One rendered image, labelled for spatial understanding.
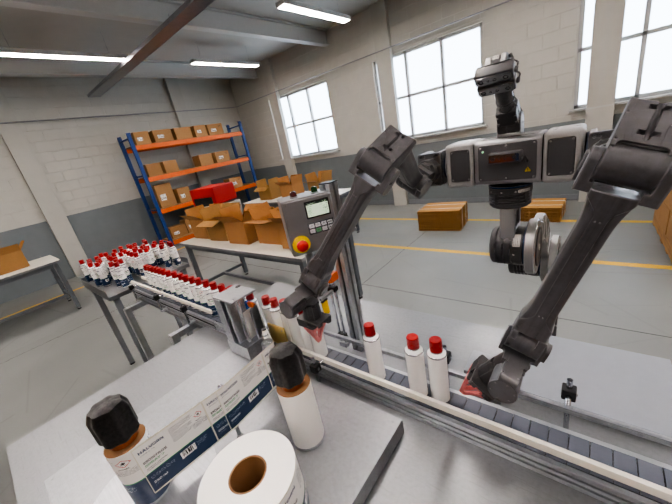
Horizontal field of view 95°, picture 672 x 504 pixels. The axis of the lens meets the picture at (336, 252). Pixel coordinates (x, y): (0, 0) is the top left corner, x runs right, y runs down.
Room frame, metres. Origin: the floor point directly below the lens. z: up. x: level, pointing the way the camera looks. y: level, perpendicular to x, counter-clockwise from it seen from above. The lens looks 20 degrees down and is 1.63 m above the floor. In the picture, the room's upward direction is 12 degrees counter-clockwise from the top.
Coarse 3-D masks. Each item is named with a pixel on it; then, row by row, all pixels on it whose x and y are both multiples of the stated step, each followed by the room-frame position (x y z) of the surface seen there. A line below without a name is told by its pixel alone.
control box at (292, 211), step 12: (324, 192) 1.00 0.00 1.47; (288, 204) 0.97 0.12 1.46; (300, 204) 0.98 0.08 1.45; (288, 216) 0.97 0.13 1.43; (300, 216) 0.98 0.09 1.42; (324, 216) 0.99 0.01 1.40; (288, 228) 0.97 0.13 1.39; (300, 228) 0.97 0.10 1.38; (288, 240) 1.01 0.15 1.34; (300, 240) 0.97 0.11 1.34; (312, 240) 0.98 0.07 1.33; (300, 252) 0.97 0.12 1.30
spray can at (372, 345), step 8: (368, 328) 0.79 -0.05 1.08; (368, 336) 0.79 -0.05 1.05; (376, 336) 0.79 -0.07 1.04; (368, 344) 0.78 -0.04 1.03; (376, 344) 0.78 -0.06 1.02; (368, 352) 0.78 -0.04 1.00; (376, 352) 0.78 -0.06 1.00; (368, 360) 0.79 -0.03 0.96; (376, 360) 0.78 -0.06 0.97; (376, 368) 0.78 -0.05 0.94; (384, 368) 0.80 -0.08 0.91; (376, 376) 0.78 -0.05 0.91; (384, 376) 0.79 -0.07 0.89
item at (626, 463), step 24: (336, 360) 0.92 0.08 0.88; (360, 360) 0.90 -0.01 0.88; (408, 384) 0.75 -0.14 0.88; (432, 408) 0.64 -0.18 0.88; (480, 408) 0.62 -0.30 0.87; (528, 432) 0.53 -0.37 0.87; (552, 432) 0.51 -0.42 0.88; (552, 456) 0.46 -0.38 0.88; (600, 456) 0.44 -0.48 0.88; (624, 456) 0.43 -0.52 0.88; (648, 480) 0.38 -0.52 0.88
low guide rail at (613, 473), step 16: (304, 352) 0.97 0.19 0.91; (352, 368) 0.82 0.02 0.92; (384, 384) 0.74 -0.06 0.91; (432, 400) 0.64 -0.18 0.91; (464, 416) 0.58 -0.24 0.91; (512, 432) 0.51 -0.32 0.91; (544, 448) 0.46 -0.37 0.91; (560, 448) 0.45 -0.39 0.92; (576, 464) 0.43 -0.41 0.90; (592, 464) 0.41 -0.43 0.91; (624, 480) 0.38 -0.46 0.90; (640, 480) 0.37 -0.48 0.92; (656, 496) 0.35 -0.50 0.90
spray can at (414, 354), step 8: (408, 336) 0.71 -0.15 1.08; (416, 336) 0.70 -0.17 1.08; (408, 344) 0.70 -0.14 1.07; (416, 344) 0.69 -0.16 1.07; (408, 352) 0.69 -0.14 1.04; (416, 352) 0.69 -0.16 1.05; (408, 360) 0.69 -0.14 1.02; (416, 360) 0.68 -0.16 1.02; (408, 368) 0.70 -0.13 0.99; (416, 368) 0.68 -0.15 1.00; (424, 368) 0.69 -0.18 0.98; (408, 376) 0.70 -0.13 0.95; (416, 376) 0.68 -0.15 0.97; (424, 376) 0.69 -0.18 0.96; (416, 384) 0.68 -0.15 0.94; (424, 384) 0.68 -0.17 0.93; (424, 392) 0.68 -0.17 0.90
